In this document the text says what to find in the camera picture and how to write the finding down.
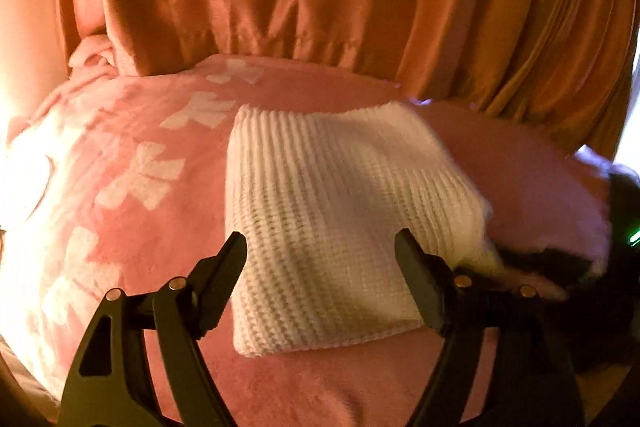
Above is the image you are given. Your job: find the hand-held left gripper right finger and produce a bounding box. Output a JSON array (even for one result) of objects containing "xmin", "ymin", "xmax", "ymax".
[{"xmin": 393, "ymin": 228, "xmax": 587, "ymax": 427}]

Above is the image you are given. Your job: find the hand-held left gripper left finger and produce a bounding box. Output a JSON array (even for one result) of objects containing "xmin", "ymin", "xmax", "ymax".
[{"xmin": 57, "ymin": 230, "xmax": 249, "ymax": 427}]

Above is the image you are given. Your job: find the white black red knitted sweater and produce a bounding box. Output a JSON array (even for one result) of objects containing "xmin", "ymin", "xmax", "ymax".
[{"xmin": 225, "ymin": 102, "xmax": 608, "ymax": 360}]

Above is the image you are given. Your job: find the pink blanket with white bows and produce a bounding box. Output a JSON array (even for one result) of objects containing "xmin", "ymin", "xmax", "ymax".
[{"xmin": 0, "ymin": 52, "xmax": 640, "ymax": 427}]

